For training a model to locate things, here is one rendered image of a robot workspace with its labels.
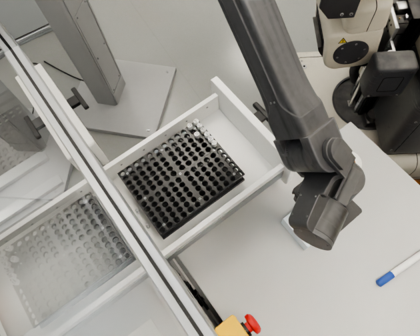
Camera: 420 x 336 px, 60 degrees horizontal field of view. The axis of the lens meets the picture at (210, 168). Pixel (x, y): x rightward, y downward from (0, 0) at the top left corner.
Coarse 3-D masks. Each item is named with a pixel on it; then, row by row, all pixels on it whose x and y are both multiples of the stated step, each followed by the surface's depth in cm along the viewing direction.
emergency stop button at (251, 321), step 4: (248, 316) 69; (252, 316) 69; (248, 320) 68; (252, 320) 68; (248, 324) 69; (252, 324) 68; (256, 324) 68; (248, 328) 68; (252, 328) 68; (256, 328) 67; (260, 328) 68; (256, 332) 68
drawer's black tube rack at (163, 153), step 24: (168, 144) 83; (192, 144) 83; (144, 168) 81; (168, 168) 81; (192, 168) 81; (216, 168) 81; (144, 192) 79; (168, 192) 79; (192, 192) 78; (216, 192) 78; (168, 216) 76; (192, 216) 79
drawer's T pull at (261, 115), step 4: (256, 104) 85; (256, 108) 85; (260, 108) 84; (256, 112) 84; (260, 112) 84; (264, 112) 84; (256, 116) 83; (260, 116) 83; (264, 116) 83; (260, 120) 83; (264, 120) 83
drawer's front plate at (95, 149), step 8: (40, 64) 92; (40, 72) 90; (48, 80) 89; (56, 88) 88; (56, 96) 87; (64, 104) 86; (72, 112) 85; (72, 120) 84; (80, 120) 91; (80, 128) 83; (88, 136) 82; (88, 144) 81; (96, 144) 83; (96, 152) 85; (104, 160) 89
